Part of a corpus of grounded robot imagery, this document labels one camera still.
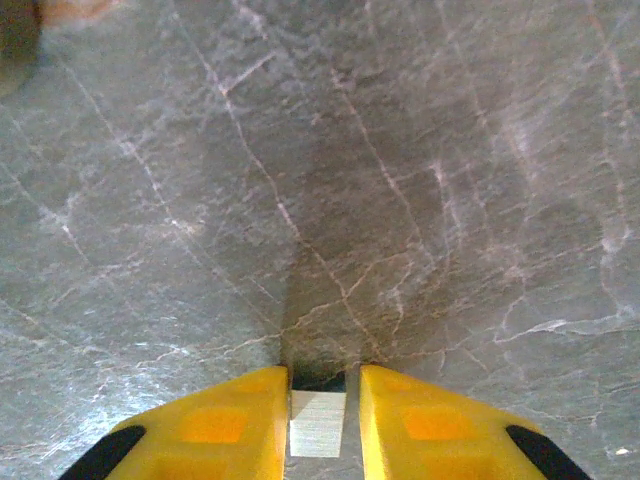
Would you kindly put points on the grey staple strip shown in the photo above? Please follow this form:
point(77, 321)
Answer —
point(317, 425)

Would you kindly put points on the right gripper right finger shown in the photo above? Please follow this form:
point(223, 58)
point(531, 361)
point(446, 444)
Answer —
point(435, 425)

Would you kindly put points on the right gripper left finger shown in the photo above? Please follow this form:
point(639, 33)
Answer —
point(215, 425)

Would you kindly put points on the pink plastic tray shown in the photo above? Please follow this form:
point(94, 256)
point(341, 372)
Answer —
point(80, 7)

